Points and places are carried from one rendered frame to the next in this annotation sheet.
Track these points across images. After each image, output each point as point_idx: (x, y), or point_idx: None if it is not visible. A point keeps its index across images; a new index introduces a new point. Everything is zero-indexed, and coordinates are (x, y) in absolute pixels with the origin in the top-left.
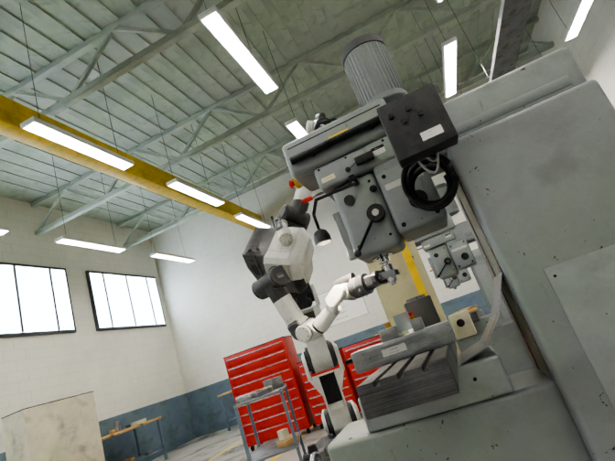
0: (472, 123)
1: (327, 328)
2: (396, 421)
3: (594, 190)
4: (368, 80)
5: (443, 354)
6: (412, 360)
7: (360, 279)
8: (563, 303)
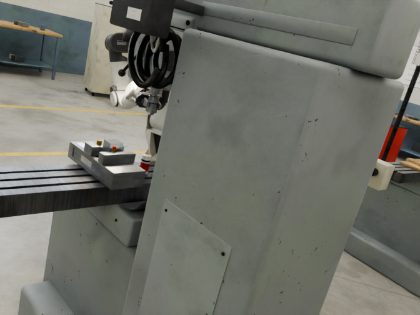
0: (246, 16)
1: (128, 107)
2: None
3: (230, 177)
4: None
5: (29, 192)
6: (50, 179)
7: (139, 91)
8: (158, 231)
